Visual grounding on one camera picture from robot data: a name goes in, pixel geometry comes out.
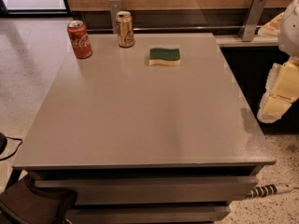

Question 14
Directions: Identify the red cola can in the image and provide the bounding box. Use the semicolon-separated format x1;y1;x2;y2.
67;21;93;59

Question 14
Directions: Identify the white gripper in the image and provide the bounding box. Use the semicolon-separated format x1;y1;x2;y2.
257;13;299;123

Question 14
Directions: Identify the grey cabinet with drawers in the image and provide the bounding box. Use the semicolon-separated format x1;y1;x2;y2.
13;34;275;224

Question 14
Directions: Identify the gold beverage can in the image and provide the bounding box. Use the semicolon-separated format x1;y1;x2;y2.
116;11;135;48

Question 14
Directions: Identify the dark brown bag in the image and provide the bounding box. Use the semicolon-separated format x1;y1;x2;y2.
0;175;77;224

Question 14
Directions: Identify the horizontal metal rail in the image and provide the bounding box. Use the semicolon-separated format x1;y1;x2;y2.
87;25;263;34

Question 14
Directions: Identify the right metal wall bracket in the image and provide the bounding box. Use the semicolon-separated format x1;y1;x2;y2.
238;0;267;42

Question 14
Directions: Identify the white power strip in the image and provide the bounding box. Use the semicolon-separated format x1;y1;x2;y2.
247;183;294;198

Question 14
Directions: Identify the left metal wall bracket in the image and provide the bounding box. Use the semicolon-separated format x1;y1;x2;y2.
108;0;122;34

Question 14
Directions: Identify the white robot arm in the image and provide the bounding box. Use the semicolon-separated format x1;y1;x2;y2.
257;0;299;123

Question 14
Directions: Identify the metal wall bracket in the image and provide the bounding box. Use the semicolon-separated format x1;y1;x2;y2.
238;0;267;42
108;0;122;34

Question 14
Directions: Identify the black cable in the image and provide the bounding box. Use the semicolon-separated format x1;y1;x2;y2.
0;135;24;162

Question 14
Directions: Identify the green and yellow sponge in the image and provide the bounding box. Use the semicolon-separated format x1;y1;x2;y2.
149;48;180;66

